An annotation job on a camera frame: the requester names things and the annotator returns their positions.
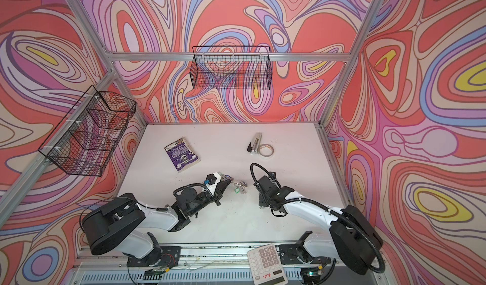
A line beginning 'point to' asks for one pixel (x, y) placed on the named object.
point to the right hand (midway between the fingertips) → (270, 201)
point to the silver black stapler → (256, 141)
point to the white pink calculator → (266, 266)
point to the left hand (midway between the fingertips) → (232, 181)
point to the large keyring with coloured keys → (240, 186)
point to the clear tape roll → (266, 150)
